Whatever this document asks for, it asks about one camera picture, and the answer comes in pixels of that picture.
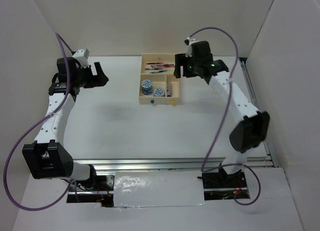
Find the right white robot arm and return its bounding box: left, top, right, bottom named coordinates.
left=173, top=37, right=270, bottom=187

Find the cream wooden organizer box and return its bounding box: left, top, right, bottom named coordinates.
left=138, top=53, right=181, bottom=106

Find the red capped pen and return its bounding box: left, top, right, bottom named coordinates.
left=151, top=65, right=175, bottom=70

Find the aluminium front rail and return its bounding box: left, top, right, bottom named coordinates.
left=75, top=155, right=274, bottom=174

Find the clear pushpin case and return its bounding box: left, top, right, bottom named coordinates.
left=166, top=82, right=173, bottom=97

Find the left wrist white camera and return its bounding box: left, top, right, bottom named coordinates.
left=72, top=48, right=90, bottom=67

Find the white foil front panel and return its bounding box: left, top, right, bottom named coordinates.
left=113, top=171, right=206, bottom=208

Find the wrist white camera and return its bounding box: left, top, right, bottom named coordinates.
left=72, top=48, right=90, bottom=67
left=184, top=37, right=199, bottom=58

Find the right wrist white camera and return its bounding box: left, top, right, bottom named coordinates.
left=184, top=37, right=199, bottom=58

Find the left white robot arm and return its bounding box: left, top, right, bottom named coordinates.
left=22, top=57, right=109, bottom=191

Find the green gel pen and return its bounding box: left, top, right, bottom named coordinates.
left=150, top=69, right=168, bottom=74

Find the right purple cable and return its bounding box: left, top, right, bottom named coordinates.
left=188, top=27, right=262, bottom=206

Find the red gel pen clear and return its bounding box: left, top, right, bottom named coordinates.
left=145, top=62, right=164, bottom=66

